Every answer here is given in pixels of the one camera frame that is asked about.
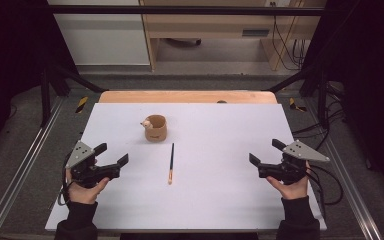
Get yellow black tape strip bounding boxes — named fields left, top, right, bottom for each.
left=288, top=96, right=308, bottom=114
left=75, top=95, right=90, bottom=115

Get wooden table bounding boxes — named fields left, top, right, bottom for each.
left=98, top=90, right=279, bottom=105

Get light wooden desk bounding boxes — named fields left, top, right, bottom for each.
left=139, top=0, right=328, bottom=72

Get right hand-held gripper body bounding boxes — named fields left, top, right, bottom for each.
left=257, top=139, right=331, bottom=186

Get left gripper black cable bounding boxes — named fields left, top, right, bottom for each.
left=57, top=159, right=74, bottom=207

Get white cabinet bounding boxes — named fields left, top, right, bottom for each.
left=47, top=0, right=151, bottom=67

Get black metal stand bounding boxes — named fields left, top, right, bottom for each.
left=39, top=62, right=110, bottom=128
left=267, top=62, right=330, bottom=130

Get makeup brush with gold ferrule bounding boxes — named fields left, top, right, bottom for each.
left=167, top=142, right=176, bottom=186

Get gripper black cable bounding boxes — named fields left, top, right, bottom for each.
left=307, top=163, right=345, bottom=221
left=57, top=159, right=74, bottom=207

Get black horizontal frame bar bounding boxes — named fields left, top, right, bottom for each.
left=45, top=4, right=326, bottom=17

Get black curtain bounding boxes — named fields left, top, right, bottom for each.
left=301, top=0, right=384, bottom=204
left=0, top=0, right=80, bottom=164

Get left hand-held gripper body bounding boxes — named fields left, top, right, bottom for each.
left=65, top=140, right=122, bottom=190

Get person's right hand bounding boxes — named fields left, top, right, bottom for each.
left=265, top=161, right=312, bottom=201

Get white board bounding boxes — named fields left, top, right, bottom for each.
left=44, top=102, right=328, bottom=233

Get tan bear ceramic cup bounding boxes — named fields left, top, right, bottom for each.
left=139, top=114, right=168, bottom=143

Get black floor cables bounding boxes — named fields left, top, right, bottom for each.
left=291, top=81, right=348, bottom=153

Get dark desk drawer handle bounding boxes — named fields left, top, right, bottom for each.
left=241, top=28, right=271, bottom=38

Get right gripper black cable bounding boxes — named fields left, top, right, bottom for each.
left=307, top=163, right=345, bottom=221

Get black cables under desk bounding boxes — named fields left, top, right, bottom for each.
left=270, top=1, right=308, bottom=72

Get aluminium rail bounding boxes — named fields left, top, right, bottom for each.
left=0, top=95, right=65, bottom=240
left=303, top=98, right=384, bottom=240

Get person's left hand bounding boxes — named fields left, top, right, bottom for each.
left=65, top=159, right=111, bottom=205

